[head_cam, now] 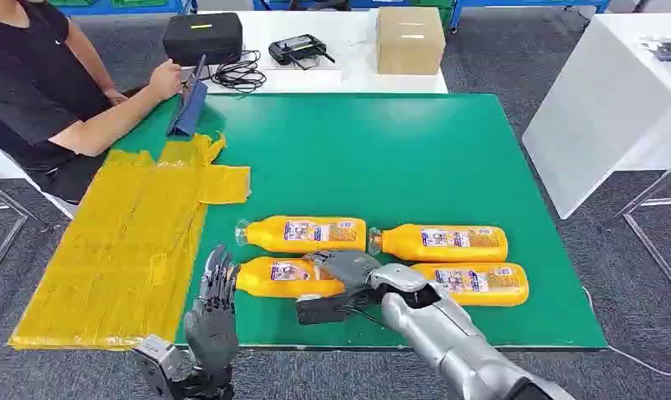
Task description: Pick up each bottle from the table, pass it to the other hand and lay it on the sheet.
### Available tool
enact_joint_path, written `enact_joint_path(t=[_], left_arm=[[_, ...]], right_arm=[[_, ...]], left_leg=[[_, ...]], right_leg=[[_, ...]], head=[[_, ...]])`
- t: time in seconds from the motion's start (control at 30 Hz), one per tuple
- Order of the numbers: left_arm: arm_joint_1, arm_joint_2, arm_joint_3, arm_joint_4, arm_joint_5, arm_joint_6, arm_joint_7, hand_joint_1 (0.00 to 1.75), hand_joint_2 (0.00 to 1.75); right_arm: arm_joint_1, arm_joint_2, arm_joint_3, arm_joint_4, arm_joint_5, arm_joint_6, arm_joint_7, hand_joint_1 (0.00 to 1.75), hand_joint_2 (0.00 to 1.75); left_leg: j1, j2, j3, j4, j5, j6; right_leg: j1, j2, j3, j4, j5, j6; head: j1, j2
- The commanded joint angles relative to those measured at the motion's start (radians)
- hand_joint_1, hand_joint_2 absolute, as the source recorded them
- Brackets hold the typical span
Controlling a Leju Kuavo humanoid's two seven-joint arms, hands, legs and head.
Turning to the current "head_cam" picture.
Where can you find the blue metal rack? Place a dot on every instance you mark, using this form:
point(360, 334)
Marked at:
point(120, 8)
point(534, 4)

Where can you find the black carrying case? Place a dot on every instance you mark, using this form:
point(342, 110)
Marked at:
point(202, 38)

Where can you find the white cabinet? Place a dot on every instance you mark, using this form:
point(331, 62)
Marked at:
point(605, 110)

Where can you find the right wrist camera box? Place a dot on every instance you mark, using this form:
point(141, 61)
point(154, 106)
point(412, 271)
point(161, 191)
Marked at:
point(324, 312)

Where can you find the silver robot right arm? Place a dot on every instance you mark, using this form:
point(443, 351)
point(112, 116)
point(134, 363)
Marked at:
point(451, 342)

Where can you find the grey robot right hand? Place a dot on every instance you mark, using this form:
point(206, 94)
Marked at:
point(349, 268)

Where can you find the yellow plastic sheet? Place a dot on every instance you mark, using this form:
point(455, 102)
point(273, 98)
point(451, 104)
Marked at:
point(125, 248)

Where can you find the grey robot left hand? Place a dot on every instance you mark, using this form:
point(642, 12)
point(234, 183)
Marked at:
point(211, 331)

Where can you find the green table mat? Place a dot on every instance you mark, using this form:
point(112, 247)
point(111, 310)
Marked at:
point(368, 160)

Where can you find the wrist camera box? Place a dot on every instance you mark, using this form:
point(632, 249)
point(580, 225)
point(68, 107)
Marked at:
point(324, 312)
point(158, 361)

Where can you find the brown cardboard box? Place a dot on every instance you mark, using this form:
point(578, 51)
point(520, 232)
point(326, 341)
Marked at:
point(409, 44)

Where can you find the person's right hand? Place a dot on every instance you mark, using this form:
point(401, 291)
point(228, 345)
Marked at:
point(165, 80)

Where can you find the orange drink bottle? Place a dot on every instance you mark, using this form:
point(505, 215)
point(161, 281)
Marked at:
point(407, 243)
point(269, 234)
point(506, 290)
point(258, 279)

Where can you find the white table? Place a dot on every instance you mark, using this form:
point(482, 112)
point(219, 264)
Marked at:
point(351, 44)

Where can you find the black remote controller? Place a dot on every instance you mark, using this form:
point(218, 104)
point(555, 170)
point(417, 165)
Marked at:
point(296, 48)

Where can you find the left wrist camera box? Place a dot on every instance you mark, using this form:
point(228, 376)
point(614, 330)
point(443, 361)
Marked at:
point(158, 361)

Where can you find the metal frame leg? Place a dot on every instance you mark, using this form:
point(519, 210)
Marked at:
point(652, 232)
point(6, 232)

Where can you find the person's left hand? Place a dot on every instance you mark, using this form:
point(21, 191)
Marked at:
point(117, 97)

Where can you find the person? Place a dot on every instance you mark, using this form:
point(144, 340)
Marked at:
point(26, 83)

